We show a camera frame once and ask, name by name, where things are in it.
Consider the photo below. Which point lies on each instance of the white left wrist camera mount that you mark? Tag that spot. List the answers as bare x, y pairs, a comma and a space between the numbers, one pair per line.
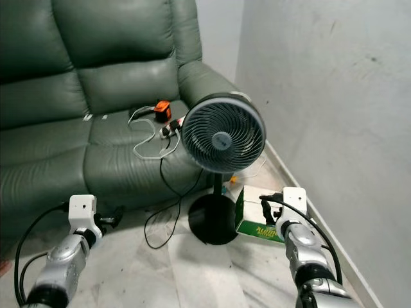
82, 208

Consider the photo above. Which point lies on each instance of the green white cardboard carton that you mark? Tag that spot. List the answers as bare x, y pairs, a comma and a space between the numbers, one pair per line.
257, 231

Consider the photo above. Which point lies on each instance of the orange black charger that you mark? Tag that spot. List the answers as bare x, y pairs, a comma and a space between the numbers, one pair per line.
162, 110

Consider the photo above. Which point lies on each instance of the white power strip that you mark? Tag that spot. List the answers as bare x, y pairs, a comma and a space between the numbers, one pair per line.
170, 130

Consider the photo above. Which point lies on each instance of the bare person's foot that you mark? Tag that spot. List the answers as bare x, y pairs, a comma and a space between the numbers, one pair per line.
4, 268

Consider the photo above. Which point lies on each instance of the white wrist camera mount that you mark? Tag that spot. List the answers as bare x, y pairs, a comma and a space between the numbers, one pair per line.
294, 200
82, 208

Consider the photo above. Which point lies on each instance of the dark green leather sofa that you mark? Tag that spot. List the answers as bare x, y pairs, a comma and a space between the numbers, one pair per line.
77, 38

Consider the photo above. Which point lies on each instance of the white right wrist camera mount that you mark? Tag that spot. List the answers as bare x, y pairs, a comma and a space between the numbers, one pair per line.
294, 200

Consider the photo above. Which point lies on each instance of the grey pedestal fan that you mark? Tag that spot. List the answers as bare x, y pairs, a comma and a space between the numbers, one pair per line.
223, 138

